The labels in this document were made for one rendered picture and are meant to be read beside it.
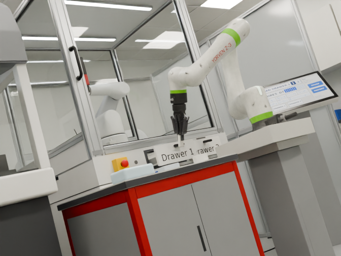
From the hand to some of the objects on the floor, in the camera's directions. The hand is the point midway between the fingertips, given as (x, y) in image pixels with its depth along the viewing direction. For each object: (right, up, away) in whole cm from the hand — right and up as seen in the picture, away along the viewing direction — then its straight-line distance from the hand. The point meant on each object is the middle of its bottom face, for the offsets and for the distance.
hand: (180, 140), depth 232 cm
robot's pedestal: (+68, -74, -19) cm, 103 cm away
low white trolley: (+4, -88, -51) cm, 102 cm away
